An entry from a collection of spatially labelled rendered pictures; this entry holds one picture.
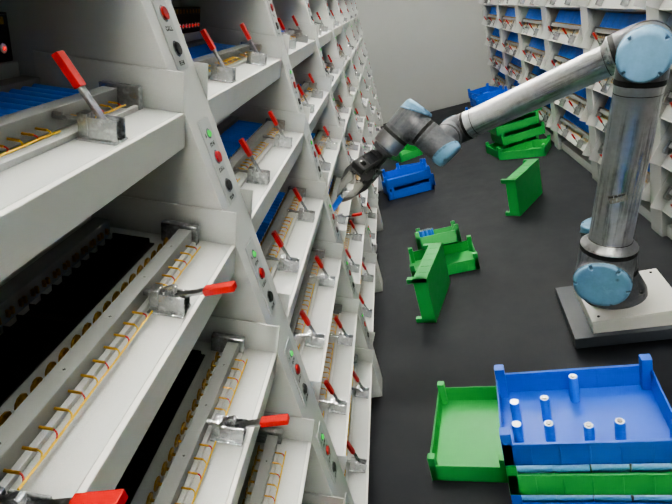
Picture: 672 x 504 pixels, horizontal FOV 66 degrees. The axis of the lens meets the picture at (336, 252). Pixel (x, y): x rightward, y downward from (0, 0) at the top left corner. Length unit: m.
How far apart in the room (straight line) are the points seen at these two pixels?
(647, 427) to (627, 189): 0.63
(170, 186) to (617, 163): 1.13
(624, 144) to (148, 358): 1.25
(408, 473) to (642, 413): 0.65
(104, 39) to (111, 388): 0.42
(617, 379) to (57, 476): 1.05
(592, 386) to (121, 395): 0.98
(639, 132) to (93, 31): 1.21
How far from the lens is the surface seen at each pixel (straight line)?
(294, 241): 1.18
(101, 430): 0.48
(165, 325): 0.58
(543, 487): 1.15
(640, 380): 1.25
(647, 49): 1.44
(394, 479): 1.55
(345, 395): 1.31
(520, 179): 2.81
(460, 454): 1.57
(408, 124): 1.61
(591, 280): 1.62
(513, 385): 1.23
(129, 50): 0.72
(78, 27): 0.75
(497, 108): 1.67
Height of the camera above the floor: 1.15
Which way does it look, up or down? 24 degrees down
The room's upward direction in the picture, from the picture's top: 17 degrees counter-clockwise
